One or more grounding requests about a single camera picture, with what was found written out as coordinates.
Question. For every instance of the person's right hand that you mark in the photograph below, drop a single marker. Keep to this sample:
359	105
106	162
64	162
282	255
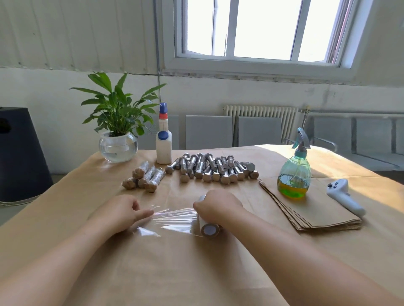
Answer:
218	205

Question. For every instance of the person's left hand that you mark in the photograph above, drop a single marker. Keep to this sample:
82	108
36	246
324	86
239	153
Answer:
120	214

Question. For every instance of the white cling film roll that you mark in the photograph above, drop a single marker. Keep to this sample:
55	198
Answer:
209	230

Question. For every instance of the pile of steel bolts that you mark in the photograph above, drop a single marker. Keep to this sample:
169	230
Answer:
211	168

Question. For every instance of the clear cling film sheet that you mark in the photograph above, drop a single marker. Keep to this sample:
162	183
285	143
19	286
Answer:
173	220

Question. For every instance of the green spray bottle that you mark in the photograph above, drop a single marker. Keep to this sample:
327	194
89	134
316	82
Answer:
294	180

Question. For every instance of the stack of brown paper sheets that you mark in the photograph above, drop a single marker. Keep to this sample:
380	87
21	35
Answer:
315	208

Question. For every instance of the person's left forearm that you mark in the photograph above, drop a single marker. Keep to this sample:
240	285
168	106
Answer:
47	268

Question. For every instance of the person's right forearm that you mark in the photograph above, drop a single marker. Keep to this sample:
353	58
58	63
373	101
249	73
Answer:
309	265

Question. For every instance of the round glass vase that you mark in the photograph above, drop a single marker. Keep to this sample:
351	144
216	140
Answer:
118	148

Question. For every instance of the grey chair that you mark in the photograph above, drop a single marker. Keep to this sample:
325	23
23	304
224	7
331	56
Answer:
334	132
379	139
209	132
259	131
173	131

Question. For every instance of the large brown paper table cover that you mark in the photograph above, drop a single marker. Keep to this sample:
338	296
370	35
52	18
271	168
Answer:
57	252

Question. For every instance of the white glue bottle blue cap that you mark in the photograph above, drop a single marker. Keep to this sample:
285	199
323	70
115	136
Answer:
163	146

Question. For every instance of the white radiator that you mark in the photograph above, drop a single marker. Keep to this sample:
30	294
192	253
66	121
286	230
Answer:
259	115

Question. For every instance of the green leafy plant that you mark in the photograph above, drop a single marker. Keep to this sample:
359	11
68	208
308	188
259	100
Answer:
117	107

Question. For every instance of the black trash bin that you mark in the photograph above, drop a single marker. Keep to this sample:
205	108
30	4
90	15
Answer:
22	157

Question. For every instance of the white handheld controller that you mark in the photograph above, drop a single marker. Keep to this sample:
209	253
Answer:
344	195

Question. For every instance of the white framed window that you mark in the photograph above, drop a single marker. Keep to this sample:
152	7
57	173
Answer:
265	31

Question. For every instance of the white vertical blind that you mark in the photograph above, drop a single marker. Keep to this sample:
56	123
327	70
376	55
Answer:
69	31

